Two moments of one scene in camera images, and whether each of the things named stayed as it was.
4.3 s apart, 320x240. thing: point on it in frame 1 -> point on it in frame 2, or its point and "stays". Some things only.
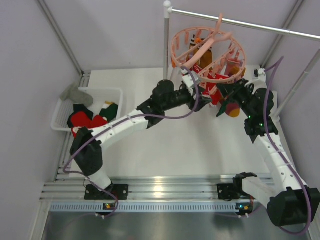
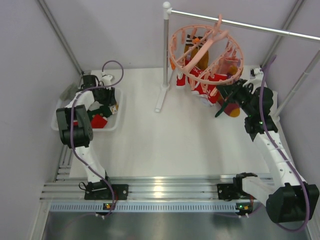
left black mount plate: (120, 191) stays
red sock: (196, 68) -> (180, 82)
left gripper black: (201, 100) -> (110, 93)
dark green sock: (109, 113) -> (104, 109)
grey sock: (72, 92) stays
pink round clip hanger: (208, 54) stays
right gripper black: (229, 91) stays
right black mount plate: (226, 191) stays
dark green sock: (223, 109) stays
